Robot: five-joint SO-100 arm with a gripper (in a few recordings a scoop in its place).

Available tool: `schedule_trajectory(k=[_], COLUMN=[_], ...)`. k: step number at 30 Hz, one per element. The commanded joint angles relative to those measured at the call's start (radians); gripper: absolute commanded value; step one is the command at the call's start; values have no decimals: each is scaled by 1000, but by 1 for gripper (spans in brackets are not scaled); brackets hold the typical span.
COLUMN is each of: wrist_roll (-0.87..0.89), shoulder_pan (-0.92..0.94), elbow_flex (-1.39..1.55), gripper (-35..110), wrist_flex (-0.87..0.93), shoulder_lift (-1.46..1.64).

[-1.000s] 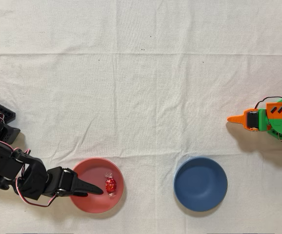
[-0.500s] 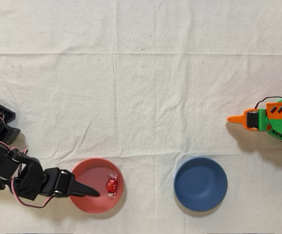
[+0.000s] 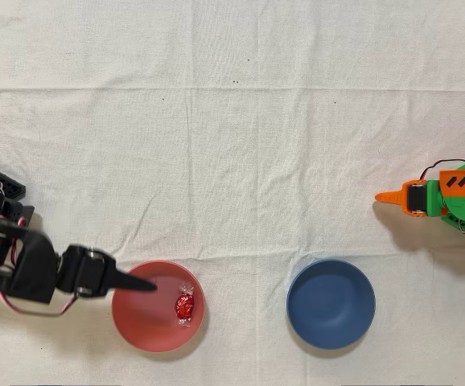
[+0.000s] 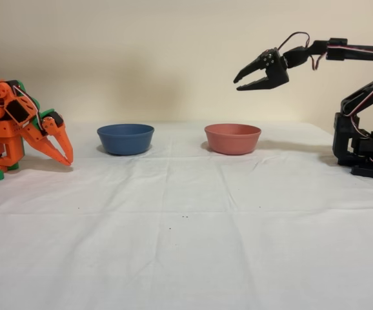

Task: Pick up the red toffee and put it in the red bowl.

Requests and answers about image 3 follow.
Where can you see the white tablecloth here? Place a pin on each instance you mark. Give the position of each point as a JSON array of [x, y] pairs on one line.
[[256, 161]]

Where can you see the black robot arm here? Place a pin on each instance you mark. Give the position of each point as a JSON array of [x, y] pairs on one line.
[[35, 265]]

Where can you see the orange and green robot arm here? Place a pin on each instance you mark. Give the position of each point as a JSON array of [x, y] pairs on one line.
[[458, 201]]

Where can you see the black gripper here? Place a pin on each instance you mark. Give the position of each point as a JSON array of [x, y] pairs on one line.
[[89, 273]]

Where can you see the red bowl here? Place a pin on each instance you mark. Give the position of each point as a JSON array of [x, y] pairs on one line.
[[144, 321]]

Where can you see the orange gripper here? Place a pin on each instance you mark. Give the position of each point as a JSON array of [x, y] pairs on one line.
[[417, 197]]

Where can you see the red candy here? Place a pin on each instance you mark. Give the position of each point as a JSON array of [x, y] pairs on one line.
[[184, 305]]

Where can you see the blue bowl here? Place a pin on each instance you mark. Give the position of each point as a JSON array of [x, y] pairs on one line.
[[331, 303]]

